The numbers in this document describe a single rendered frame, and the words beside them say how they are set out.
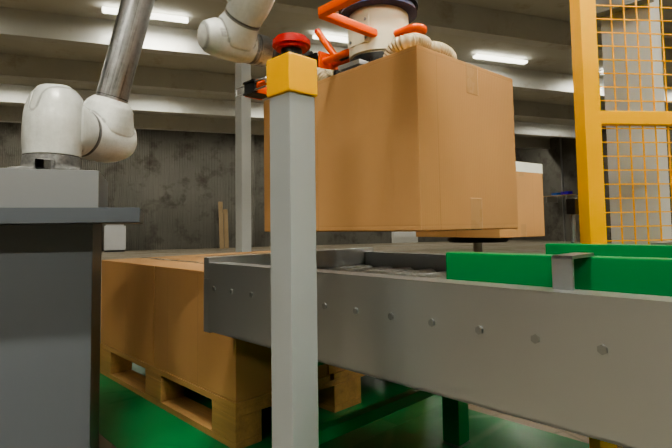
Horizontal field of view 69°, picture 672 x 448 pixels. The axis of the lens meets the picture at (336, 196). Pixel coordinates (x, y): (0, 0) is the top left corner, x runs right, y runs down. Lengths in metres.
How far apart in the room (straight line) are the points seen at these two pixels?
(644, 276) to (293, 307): 0.54
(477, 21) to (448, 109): 7.00
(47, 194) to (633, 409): 1.36
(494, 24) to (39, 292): 7.55
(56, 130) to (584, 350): 1.40
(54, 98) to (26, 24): 7.36
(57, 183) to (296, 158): 0.82
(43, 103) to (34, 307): 0.57
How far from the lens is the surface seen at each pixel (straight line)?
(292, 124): 0.87
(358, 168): 1.18
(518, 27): 8.59
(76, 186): 1.51
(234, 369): 1.67
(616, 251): 1.33
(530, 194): 2.86
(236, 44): 1.40
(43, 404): 1.61
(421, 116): 1.08
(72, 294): 1.54
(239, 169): 5.24
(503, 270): 0.92
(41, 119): 1.63
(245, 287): 1.29
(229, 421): 1.74
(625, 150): 2.09
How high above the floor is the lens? 0.69
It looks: 3 degrees up
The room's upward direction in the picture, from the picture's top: 1 degrees counter-clockwise
